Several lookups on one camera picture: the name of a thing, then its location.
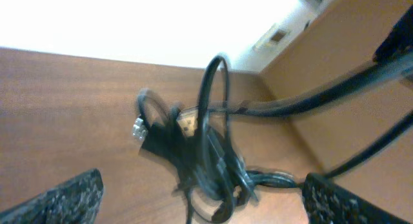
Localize black separated usb cable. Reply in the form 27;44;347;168
206;54;413;179

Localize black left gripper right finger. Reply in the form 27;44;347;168
302;173;408;224

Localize black cable bundle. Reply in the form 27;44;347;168
131;54;301;224

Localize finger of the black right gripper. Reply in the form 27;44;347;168
372;6;412;63

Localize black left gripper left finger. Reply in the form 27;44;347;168
1;168;104;223

